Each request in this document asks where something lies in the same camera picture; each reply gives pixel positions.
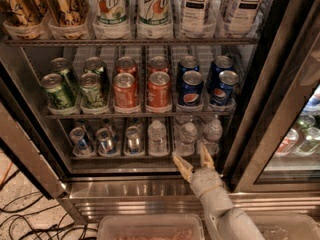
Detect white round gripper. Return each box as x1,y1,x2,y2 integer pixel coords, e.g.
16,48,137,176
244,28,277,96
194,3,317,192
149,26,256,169
173,143,223,198

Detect clear water bottle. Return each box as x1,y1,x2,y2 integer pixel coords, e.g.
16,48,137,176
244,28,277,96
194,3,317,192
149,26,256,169
175,122,197,156
148,120,168,156
199,118,223,157

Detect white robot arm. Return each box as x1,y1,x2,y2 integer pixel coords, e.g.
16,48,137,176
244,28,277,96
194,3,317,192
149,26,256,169
173,144,265,240

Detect glass fridge door right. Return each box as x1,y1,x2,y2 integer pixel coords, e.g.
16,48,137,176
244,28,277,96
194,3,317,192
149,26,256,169
225,0,320,192

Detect Teas Tea bottle left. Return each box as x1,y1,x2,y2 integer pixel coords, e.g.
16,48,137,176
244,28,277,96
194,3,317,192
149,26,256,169
180,0,217,38

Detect teas tea bottle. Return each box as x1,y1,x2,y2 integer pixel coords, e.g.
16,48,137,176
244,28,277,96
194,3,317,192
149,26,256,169
180,0,217,38
220,0,262,38

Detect Teas Tea bottle right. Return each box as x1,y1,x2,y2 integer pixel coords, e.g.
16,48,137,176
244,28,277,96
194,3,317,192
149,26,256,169
220,0,262,38

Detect steel fridge door left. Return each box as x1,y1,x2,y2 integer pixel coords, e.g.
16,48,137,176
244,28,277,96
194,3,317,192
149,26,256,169
0,66,66,199

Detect slim silver can right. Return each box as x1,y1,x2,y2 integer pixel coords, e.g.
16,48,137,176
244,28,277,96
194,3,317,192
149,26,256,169
126,126,142,154

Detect blue Pepsi can front left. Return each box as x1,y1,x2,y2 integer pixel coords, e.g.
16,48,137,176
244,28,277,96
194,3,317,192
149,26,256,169
178,71,204,107

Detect blue pepsi can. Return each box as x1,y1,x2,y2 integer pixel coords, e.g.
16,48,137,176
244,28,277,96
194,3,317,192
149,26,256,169
206,55,234,93
209,70,239,106
176,55,200,91
178,71,204,107

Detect orange can front right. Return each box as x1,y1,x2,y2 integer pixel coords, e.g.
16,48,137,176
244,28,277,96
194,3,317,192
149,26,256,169
147,71,170,108

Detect orange can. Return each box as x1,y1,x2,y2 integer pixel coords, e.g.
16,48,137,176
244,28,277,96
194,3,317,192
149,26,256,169
116,56,138,79
148,56,169,73
113,73,137,108
147,71,170,108

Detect clear plastic bin left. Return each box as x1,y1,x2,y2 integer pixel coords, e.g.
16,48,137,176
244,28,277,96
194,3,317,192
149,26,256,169
97,214,205,240

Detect clear plastic bin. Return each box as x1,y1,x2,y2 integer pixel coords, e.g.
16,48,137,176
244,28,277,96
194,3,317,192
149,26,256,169
97,214,205,240
250,213,320,240

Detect blue Pepsi can front right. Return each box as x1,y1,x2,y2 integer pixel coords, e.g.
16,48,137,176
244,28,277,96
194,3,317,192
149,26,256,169
209,70,239,106

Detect slim blue can middle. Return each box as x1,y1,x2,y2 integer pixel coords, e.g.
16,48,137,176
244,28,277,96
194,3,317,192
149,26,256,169
96,128,116,156

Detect slim blue can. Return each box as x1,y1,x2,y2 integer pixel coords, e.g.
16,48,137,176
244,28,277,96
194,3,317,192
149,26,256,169
96,128,116,156
69,127,94,155

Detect clear plastic bin right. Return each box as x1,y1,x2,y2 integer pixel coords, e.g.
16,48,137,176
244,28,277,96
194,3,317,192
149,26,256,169
250,213,320,240

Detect blue Pepsi can back left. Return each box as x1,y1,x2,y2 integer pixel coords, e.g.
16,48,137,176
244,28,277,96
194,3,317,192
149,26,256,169
176,55,200,91

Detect orange can front left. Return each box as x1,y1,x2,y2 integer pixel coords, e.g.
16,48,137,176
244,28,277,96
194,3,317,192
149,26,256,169
113,73,137,108

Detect blue Pepsi can back right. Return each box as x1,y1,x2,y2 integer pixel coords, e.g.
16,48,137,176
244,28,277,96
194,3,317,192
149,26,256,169
206,55,234,93

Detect orange can back right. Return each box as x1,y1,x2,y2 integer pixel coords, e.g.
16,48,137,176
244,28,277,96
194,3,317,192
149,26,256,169
148,56,169,73

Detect slim blue can left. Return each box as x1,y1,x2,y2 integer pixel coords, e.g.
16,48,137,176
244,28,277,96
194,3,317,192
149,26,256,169
69,127,94,155

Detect green can front right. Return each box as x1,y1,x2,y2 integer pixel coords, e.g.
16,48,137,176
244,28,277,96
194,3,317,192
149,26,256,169
79,73,106,109

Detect green can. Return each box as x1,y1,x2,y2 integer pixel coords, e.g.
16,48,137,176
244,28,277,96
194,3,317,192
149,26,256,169
79,73,106,109
83,57,109,91
50,57,78,95
40,73,75,110

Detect orange can back left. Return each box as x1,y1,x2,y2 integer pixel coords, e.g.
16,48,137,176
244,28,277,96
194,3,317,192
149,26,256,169
116,56,138,79

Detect green can back right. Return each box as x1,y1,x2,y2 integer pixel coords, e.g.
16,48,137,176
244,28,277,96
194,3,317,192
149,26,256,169
83,57,109,91

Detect green can front left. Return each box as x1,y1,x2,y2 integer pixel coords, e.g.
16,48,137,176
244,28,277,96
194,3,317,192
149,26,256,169
40,73,75,110

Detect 7UP can left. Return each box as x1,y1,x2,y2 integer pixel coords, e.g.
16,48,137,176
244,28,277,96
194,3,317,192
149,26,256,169
93,0,129,39

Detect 7up can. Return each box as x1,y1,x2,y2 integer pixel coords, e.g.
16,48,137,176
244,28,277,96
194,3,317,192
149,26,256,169
136,0,172,39
93,0,129,39

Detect green can back left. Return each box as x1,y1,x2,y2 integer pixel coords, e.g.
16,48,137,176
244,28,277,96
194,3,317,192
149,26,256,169
50,57,78,95

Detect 7UP can right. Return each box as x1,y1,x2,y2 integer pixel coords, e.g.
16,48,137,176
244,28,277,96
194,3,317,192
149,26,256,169
136,0,172,39

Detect gold LaCroix can right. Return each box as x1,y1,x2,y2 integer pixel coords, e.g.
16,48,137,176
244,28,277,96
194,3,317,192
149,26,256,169
46,0,89,40

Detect gold lacroix can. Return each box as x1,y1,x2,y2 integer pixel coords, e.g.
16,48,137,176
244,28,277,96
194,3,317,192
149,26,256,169
0,0,47,40
46,0,89,40

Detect gold LaCroix can left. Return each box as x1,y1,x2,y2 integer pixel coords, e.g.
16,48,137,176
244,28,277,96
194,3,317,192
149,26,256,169
0,0,47,40

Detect bottom wire shelf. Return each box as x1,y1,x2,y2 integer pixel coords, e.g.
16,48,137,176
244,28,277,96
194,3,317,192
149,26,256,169
71,153,200,163

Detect wire shelf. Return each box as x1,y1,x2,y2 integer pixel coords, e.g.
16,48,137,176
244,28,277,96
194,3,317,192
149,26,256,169
4,38,259,47
71,153,200,163
46,111,234,119

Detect middle wire shelf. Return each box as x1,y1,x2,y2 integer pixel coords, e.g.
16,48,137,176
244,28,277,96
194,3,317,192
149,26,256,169
46,111,234,119

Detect black floor cables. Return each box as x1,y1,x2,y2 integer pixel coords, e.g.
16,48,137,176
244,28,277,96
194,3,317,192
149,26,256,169
0,168,98,240

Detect orange floor cable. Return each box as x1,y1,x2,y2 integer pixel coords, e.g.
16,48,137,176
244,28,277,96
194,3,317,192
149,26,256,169
0,161,14,187

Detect top wire shelf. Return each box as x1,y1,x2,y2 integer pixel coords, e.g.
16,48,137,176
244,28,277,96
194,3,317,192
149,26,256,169
4,38,259,47

